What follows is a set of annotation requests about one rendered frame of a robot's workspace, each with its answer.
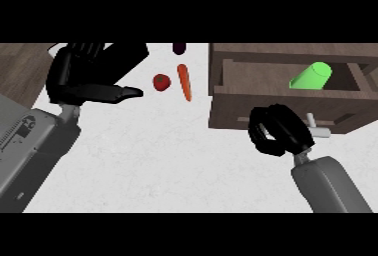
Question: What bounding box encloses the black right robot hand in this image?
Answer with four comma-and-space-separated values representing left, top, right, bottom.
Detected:
246, 103, 317, 158

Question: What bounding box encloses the white drawer handle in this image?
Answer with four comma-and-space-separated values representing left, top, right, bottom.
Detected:
304, 112, 332, 138

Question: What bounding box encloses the green cup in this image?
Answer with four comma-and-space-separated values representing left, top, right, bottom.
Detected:
287, 61, 333, 91

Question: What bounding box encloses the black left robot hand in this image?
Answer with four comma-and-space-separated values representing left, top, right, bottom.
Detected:
44, 42, 150, 106

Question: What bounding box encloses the brown wooden drawer box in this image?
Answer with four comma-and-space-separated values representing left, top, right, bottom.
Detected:
218, 58, 378, 93

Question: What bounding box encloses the dark purple eggplant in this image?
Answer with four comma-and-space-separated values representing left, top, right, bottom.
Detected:
171, 42, 187, 56

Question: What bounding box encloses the red tomato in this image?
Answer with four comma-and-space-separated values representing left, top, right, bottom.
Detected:
152, 73, 172, 93

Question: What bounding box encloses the brown wooden drawer front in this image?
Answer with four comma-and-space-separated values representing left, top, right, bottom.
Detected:
208, 85, 378, 135

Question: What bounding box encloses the brown wooden cabinet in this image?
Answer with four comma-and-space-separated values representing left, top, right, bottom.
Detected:
208, 42, 378, 66

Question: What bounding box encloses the orange carrot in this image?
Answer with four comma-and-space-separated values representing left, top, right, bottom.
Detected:
175, 63, 193, 103

